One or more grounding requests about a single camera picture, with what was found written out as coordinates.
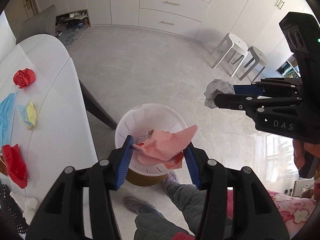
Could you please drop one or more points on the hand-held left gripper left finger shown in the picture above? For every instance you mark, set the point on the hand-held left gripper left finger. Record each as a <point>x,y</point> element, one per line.
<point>123,160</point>

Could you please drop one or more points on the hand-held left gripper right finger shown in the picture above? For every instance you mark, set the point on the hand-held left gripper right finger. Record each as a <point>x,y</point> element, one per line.
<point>193,165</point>

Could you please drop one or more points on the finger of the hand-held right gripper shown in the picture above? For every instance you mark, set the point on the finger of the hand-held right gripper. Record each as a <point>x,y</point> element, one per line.
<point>230,101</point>
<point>246,89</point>

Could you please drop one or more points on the grey tissue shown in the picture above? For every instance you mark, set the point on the grey tissue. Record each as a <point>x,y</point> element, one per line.
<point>215,87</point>

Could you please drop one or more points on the pink paper sheet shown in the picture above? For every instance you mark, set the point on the pink paper sheet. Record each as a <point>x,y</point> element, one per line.
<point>162,147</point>

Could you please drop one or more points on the white plastic waste bin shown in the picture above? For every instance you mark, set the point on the white plastic waste bin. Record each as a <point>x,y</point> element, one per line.
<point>140,120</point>

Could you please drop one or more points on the person's right hand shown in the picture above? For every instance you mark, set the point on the person's right hand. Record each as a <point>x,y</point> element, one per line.
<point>312,148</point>

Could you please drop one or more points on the red paper scrap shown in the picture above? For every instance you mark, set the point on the red paper scrap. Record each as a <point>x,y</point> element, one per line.
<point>178,160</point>

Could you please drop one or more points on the low shelf with boxes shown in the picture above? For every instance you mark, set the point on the low shelf with boxes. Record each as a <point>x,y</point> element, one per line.
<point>287,67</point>

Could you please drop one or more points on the grey fuzzy slipper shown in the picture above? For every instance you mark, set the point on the grey fuzzy slipper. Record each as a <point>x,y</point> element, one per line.
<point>137,204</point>
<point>170,180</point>

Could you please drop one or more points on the person's grey quilted trousers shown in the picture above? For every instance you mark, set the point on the person's grey quilted trousers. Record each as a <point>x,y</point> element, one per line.
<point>185,200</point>

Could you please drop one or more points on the white plastic stool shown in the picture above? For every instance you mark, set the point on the white plastic stool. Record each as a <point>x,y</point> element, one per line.
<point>235,41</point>
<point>257,55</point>

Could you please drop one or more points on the dark grey table leg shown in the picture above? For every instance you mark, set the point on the dark grey table leg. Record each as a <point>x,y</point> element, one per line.
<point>96,107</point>

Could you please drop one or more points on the red jacket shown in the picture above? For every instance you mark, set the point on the red jacket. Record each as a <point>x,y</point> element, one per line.
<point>182,236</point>

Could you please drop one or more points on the white crumpled tissue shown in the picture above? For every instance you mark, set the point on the white crumpled tissue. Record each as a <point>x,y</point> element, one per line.
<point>28,203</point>

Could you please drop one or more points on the yellow and blue paper scrap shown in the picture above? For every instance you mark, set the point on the yellow and blue paper scrap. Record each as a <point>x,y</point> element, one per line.
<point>30,112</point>

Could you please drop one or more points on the pink floral garment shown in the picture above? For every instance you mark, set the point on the pink floral garment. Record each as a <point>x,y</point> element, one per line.
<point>295,212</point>

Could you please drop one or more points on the brown round object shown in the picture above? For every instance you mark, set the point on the brown round object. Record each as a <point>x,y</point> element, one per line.
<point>3,166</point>

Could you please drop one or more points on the black mesh basket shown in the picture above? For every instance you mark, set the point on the black mesh basket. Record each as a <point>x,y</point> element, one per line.
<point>10,210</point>

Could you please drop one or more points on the blue face mask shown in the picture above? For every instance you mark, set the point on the blue face mask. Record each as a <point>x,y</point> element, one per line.
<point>6,115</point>

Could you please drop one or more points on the red crumpled paper ball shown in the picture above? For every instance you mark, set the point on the red crumpled paper ball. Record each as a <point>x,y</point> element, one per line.
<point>24,78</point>

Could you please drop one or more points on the patterned door mat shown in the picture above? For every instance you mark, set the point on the patterned door mat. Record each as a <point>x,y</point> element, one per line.
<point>72,36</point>

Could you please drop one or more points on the white cabinet unit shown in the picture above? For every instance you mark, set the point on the white cabinet unit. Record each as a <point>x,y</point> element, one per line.
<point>125,5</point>

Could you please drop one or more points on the pile of shoes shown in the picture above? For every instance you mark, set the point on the pile of shoes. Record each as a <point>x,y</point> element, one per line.
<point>71,21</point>

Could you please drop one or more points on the grey chair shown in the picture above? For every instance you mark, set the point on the grey chair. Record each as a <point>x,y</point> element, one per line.
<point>37,22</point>

